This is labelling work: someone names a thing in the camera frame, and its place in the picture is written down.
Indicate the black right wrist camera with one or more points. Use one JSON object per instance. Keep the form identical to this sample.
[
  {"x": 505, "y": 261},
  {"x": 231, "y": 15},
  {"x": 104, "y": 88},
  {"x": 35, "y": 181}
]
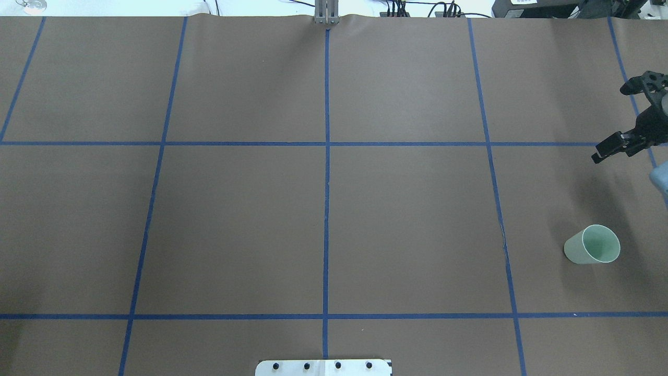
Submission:
[{"x": 651, "y": 84}]

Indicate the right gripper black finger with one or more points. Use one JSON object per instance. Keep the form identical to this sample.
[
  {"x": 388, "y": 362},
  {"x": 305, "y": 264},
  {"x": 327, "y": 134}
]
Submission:
[{"x": 614, "y": 144}]

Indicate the green plastic cup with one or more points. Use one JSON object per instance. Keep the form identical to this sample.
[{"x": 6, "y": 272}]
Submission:
[{"x": 595, "y": 244}]

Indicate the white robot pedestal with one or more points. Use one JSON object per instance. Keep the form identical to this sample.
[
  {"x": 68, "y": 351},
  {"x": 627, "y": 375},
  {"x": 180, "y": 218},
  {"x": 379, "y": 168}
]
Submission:
[{"x": 325, "y": 367}]

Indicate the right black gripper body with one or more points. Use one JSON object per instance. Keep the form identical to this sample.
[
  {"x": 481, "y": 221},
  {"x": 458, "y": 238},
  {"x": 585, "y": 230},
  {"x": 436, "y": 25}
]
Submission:
[{"x": 655, "y": 129}]

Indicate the aluminium frame post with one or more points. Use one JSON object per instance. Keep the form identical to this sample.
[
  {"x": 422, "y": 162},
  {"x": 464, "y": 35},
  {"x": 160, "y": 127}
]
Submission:
[{"x": 326, "y": 12}]

